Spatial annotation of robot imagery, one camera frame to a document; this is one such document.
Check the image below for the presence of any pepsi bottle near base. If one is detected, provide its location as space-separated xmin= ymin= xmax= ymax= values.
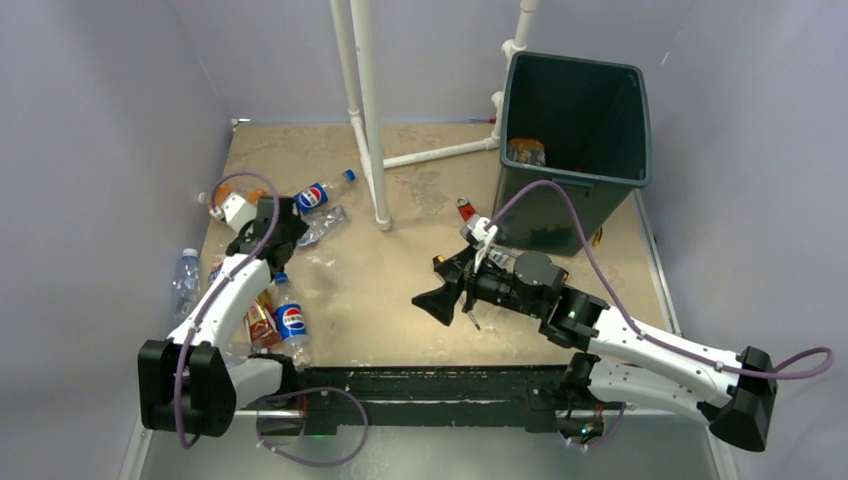
xmin=269 ymin=272 xmax=312 ymax=370

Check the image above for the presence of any red adjustable wrench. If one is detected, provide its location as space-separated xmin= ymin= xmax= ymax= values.
xmin=456 ymin=197 xmax=477 ymax=222

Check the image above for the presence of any blue white label bottle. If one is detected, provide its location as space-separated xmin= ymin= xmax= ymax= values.
xmin=207 ymin=254 xmax=226 ymax=286

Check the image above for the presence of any dark green plastic bin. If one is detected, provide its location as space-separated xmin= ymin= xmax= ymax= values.
xmin=493 ymin=52 xmax=652 ymax=257

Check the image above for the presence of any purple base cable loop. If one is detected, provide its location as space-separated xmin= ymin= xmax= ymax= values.
xmin=255 ymin=386 xmax=370 ymax=469

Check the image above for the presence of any white pvc pipe frame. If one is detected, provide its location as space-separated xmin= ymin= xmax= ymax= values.
xmin=329 ymin=0 xmax=506 ymax=231

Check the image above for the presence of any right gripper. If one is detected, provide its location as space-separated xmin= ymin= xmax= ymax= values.
xmin=413 ymin=243 xmax=543 ymax=324

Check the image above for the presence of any yellow black screwdriver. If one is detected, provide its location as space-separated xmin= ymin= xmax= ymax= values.
xmin=466 ymin=311 xmax=482 ymax=331
xmin=591 ymin=227 xmax=603 ymax=247

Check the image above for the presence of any pepsi bottle blue cap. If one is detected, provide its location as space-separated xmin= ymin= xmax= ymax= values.
xmin=294 ymin=169 xmax=356 ymax=214

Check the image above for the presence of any orange label bottle far left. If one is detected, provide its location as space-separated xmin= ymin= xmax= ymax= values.
xmin=196 ymin=181 xmax=269 ymax=223

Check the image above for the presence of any orange juice bottle white cap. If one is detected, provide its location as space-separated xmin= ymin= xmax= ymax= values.
xmin=506 ymin=138 xmax=546 ymax=167

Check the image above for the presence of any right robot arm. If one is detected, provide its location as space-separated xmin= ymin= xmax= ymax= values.
xmin=411 ymin=247 xmax=777 ymax=452

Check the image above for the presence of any crushed clear bottle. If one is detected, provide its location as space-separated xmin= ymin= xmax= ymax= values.
xmin=297 ymin=205 xmax=348 ymax=247

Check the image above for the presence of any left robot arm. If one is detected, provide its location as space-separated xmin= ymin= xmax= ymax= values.
xmin=137 ymin=196 xmax=308 ymax=437

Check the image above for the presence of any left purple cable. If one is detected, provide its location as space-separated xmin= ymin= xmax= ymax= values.
xmin=173 ymin=172 xmax=282 ymax=450

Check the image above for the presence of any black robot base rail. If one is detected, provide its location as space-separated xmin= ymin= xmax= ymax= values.
xmin=259 ymin=365 xmax=619 ymax=435

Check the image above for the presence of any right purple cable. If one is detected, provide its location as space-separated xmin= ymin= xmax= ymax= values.
xmin=486 ymin=180 xmax=835 ymax=382

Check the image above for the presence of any clear water bottle left edge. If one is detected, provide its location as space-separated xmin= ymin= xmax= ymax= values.
xmin=171 ymin=248 xmax=201 ymax=324

